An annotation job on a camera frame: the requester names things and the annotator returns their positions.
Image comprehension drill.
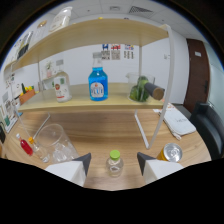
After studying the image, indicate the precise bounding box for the yellow orange juice can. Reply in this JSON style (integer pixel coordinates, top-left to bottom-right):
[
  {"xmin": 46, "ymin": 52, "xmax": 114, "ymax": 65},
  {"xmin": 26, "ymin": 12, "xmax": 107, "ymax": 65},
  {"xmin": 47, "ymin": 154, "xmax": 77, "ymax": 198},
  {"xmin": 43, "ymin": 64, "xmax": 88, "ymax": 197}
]
[{"xmin": 156, "ymin": 142, "xmax": 184, "ymax": 164}]

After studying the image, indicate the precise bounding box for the clear bottle with orange cap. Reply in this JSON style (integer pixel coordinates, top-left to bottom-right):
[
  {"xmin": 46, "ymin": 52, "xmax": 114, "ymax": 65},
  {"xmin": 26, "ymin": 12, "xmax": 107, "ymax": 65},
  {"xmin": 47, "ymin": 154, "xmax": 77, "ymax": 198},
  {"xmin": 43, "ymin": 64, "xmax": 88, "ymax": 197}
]
[{"xmin": 27, "ymin": 136, "xmax": 51, "ymax": 164}]

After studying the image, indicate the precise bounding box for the clear bottle with green cap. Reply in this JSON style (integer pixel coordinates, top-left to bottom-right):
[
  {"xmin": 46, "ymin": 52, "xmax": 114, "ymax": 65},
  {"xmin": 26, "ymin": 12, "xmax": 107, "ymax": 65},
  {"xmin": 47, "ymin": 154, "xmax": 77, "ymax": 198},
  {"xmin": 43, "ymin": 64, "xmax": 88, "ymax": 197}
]
[{"xmin": 105, "ymin": 149, "xmax": 125, "ymax": 178}]

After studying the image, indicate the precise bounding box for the small red liquid bottle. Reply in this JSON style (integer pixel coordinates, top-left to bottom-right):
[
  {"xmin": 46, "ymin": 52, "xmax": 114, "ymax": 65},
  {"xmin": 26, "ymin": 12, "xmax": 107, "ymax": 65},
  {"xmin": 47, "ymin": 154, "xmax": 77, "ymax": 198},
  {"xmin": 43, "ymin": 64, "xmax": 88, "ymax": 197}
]
[{"xmin": 15, "ymin": 133, "xmax": 35, "ymax": 157}]

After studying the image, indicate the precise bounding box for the clear glass cup with ice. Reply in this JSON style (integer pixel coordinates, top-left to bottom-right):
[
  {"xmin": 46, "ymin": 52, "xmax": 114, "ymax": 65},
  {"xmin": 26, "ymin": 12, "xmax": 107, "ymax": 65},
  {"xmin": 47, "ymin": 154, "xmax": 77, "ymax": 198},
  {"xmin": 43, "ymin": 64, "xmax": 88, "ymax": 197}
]
[{"xmin": 33, "ymin": 123, "xmax": 80, "ymax": 165}]

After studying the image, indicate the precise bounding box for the white folded cloth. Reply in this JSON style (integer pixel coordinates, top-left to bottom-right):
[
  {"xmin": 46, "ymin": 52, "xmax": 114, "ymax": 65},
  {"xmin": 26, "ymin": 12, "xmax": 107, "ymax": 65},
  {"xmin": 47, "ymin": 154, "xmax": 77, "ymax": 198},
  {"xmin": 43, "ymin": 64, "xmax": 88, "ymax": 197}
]
[{"xmin": 159, "ymin": 106, "xmax": 198, "ymax": 141}]

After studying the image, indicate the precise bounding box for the black armchair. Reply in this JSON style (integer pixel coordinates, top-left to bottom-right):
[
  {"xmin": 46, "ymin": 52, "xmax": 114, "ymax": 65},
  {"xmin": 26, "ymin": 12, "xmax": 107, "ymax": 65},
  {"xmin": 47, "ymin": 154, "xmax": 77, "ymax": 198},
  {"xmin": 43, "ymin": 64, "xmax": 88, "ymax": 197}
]
[{"xmin": 193, "ymin": 101, "xmax": 224, "ymax": 160}]

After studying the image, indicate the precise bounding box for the dark wooden muddler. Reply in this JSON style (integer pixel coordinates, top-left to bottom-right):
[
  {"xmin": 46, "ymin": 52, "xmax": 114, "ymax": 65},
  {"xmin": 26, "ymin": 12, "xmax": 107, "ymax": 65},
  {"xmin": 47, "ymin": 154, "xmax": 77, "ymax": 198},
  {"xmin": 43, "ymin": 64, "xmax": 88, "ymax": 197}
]
[{"xmin": 143, "ymin": 82, "xmax": 166, "ymax": 101}]

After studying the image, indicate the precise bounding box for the glass jar of limes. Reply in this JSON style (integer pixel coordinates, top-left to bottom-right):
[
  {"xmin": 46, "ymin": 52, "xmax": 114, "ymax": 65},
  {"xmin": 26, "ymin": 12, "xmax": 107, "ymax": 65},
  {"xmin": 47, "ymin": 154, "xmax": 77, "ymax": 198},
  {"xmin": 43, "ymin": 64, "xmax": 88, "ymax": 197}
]
[{"xmin": 125, "ymin": 72, "xmax": 156, "ymax": 103}]

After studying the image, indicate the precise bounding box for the clear bottle with red label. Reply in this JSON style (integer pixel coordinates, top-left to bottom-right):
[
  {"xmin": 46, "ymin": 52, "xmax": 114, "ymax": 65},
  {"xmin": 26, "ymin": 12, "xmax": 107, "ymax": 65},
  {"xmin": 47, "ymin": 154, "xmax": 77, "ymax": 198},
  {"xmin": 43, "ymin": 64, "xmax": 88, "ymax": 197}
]
[{"xmin": 53, "ymin": 70, "xmax": 73, "ymax": 104}]

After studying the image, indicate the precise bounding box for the orange fruit basket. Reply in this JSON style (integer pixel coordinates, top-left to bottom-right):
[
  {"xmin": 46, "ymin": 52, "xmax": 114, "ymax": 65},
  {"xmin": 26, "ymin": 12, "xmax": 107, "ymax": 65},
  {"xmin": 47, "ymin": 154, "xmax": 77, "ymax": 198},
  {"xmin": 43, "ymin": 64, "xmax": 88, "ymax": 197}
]
[{"xmin": 18, "ymin": 83, "xmax": 37, "ymax": 106}]

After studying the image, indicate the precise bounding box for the blue liquid bottle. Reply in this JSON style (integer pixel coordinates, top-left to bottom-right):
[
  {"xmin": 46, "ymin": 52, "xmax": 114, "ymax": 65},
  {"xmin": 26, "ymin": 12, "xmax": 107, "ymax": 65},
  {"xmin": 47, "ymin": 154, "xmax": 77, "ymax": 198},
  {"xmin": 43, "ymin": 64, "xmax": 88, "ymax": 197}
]
[{"xmin": 87, "ymin": 51, "xmax": 109, "ymax": 102}]

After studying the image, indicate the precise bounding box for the brown door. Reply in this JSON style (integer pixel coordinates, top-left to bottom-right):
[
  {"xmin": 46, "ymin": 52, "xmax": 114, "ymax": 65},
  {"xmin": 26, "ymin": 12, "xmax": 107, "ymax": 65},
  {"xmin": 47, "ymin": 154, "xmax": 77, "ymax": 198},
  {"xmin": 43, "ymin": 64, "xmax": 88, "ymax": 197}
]
[{"xmin": 183, "ymin": 38, "xmax": 211, "ymax": 114}]

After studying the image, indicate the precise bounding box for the two-tier wooden white-frame shelf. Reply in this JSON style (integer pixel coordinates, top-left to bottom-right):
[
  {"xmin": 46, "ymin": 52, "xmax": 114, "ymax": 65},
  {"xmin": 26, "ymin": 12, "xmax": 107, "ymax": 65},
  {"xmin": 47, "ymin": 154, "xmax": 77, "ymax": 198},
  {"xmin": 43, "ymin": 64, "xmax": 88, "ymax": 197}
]
[{"xmin": 3, "ymin": 18, "xmax": 176, "ymax": 150}]

